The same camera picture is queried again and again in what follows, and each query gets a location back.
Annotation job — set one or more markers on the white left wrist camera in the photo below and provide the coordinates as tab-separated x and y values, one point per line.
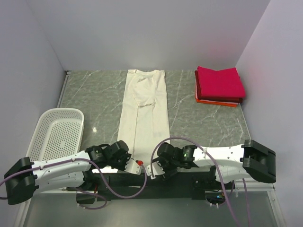
133	167

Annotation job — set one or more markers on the white perforated plastic basket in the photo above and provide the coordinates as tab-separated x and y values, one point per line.
58	134

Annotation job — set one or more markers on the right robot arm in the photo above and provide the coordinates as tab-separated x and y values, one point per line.
248	160

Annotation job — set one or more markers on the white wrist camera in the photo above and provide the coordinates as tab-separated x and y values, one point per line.
154	170
133	167

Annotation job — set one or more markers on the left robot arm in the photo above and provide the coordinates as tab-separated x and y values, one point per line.
26	178

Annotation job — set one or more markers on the pink folded t-shirt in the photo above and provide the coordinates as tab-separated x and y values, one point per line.
196	97

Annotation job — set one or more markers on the orange folded t-shirt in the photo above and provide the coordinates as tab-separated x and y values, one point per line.
217	103

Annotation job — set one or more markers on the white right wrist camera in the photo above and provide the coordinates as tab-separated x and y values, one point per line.
154	170

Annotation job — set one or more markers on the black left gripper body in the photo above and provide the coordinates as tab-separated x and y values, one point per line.
120	163

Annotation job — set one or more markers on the aluminium extrusion rail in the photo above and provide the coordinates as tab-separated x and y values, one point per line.
254	186

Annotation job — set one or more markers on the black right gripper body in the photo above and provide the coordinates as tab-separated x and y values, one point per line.
169	167

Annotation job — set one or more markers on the cream white t-shirt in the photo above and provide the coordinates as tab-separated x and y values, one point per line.
144	121

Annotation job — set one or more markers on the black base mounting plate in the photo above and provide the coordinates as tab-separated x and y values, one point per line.
194	185

